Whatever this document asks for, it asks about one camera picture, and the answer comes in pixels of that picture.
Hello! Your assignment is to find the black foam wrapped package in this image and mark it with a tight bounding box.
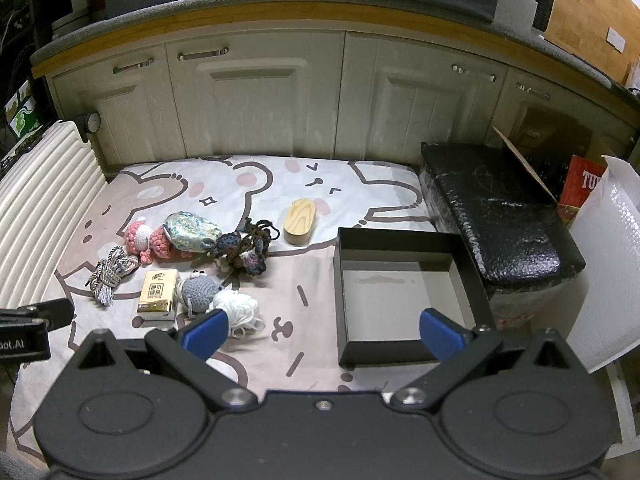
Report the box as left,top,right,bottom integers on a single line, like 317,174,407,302
419,141,586,332

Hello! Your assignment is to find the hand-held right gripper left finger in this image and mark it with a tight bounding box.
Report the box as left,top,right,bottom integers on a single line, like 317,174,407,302
75,309,253,413

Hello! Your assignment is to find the white ribbed suitcase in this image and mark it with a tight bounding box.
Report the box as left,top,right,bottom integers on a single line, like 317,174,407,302
0,120,108,311

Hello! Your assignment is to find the grey crochet toy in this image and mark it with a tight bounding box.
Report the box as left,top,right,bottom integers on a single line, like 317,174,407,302
177,270,224,316

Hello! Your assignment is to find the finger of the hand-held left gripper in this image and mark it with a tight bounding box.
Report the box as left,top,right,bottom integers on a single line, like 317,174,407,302
0,299,75,332

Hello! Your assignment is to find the grey gold rope bundle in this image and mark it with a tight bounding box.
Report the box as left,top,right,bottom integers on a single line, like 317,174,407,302
85,245,141,307

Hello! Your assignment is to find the oval wooden box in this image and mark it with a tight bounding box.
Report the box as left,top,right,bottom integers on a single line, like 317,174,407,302
283,198,317,247

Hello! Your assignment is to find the brown cardboard box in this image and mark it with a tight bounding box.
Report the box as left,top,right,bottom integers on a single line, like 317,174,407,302
492,104,603,206

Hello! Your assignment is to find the white yarn ball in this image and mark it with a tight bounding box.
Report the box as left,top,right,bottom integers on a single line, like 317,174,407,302
207,290,266,339

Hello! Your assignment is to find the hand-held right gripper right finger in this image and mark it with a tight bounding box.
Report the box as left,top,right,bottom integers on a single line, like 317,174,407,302
390,309,581,413

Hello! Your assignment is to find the floral fabric pouch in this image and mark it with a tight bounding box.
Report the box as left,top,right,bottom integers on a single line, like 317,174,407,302
164,211,222,253

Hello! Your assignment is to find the black cardboard box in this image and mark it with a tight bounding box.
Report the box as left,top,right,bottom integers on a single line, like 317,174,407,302
332,226,496,367

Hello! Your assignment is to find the yellow tissue pack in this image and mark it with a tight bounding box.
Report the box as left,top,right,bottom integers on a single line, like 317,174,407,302
136,269,181,317

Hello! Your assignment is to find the grey countertop with wooden edge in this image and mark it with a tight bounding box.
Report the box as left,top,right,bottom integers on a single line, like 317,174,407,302
30,0,640,126

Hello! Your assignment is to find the green white box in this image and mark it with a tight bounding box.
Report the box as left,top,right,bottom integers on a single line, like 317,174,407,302
4,80,47,142

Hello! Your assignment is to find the bear printed blanket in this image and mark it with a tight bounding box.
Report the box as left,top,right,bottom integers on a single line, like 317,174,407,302
9,155,496,461

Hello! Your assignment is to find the pink crochet doll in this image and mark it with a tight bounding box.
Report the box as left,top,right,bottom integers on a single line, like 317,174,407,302
124,216,196,265

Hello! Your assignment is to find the red box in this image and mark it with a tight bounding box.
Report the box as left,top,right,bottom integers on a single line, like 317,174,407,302
556,155,608,226

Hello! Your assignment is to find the white cabinet door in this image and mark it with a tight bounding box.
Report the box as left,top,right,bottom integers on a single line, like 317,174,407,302
484,67,640,161
334,32,510,166
50,44,187,167
165,30,346,159

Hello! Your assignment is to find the dark crochet cord bundle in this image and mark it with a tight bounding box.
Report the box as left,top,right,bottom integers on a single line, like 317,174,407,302
210,217,281,277

